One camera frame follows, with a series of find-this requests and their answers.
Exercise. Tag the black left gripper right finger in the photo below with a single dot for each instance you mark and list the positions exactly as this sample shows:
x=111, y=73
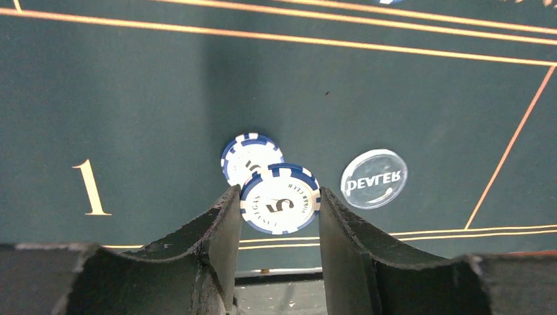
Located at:
x=367, y=271

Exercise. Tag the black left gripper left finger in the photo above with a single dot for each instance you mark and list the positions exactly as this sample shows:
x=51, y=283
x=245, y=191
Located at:
x=189, y=271

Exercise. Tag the white-blue poker chip stack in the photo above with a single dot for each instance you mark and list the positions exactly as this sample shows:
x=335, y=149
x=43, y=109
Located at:
x=246, y=154

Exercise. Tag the clear dealer button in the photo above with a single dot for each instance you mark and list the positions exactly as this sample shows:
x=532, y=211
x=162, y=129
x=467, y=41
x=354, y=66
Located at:
x=373, y=179

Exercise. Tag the green poker table mat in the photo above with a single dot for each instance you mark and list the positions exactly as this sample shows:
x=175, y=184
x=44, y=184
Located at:
x=114, y=114

